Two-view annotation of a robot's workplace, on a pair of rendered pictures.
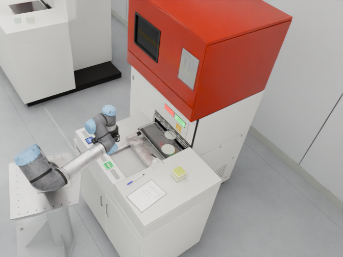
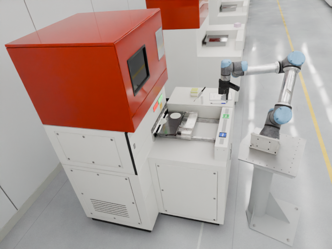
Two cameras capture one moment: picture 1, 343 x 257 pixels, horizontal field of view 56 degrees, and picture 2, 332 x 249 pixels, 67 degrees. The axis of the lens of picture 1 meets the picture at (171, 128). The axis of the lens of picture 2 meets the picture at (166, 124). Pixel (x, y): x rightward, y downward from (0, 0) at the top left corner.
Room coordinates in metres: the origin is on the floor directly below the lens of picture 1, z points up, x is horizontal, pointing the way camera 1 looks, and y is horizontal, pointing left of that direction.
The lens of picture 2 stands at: (2.54, 1.71, 2.18)
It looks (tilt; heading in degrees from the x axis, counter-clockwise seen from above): 35 degrees down; 244
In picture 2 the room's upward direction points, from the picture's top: 8 degrees counter-clockwise
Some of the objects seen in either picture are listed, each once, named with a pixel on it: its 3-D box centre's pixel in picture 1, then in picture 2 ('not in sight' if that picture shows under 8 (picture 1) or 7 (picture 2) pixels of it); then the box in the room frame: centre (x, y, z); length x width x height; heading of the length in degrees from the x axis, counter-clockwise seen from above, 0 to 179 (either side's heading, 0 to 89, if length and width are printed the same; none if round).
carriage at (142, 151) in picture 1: (143, 152); (190, 125); (1.56, 0.18, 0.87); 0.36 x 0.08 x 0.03; 43
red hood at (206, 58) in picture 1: (201, 41); (102, 64); (2.12, -0.11, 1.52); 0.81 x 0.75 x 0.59; 43
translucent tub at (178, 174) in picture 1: (178, 174); (194, 92); (1.31, -0.09, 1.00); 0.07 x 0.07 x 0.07; 44
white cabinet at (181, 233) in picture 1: (139, 197); (198, 158); (1.48, 0.17, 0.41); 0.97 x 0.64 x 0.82; 43
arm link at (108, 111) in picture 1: (108, 115); (226, 67); (1.33, 0.36, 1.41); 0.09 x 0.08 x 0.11; 148
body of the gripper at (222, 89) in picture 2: (110, 134); (224, 86); (1.33, 0.36, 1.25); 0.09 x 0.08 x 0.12; 133
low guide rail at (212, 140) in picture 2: (132, 143); (187, 137); (1.66, 0.27, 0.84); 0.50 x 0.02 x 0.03; 133
